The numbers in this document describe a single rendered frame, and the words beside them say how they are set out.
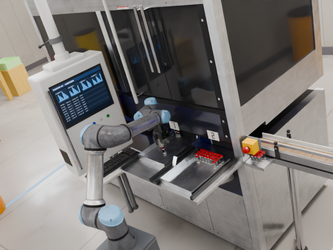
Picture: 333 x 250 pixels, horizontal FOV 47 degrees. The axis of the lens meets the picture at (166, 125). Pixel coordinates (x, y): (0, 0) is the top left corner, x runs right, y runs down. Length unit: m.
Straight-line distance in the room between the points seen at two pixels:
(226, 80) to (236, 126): 0.28
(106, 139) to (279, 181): 1.27
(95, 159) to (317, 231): 1.77
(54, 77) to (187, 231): 1.61
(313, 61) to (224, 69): 0.93
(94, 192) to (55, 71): 0.90
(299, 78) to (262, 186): 0.74
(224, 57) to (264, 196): 1.01
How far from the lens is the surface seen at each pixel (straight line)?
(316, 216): 3.16
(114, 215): 1.93
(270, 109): 2.38
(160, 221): 3.37
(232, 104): 2.06
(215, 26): 1.92
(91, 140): 1.95
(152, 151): 2.57
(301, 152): 2.19
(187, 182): 2.19
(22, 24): 9.99
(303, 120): 2.76
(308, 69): 2.72
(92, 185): 2.00
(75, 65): 2.58
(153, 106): 2.30
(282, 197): 2.75
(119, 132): 1.89
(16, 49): 9.86
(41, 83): 2.50
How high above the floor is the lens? 2.16
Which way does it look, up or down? 27 degrees down
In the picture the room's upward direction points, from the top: 16 degrees counter-clockwise
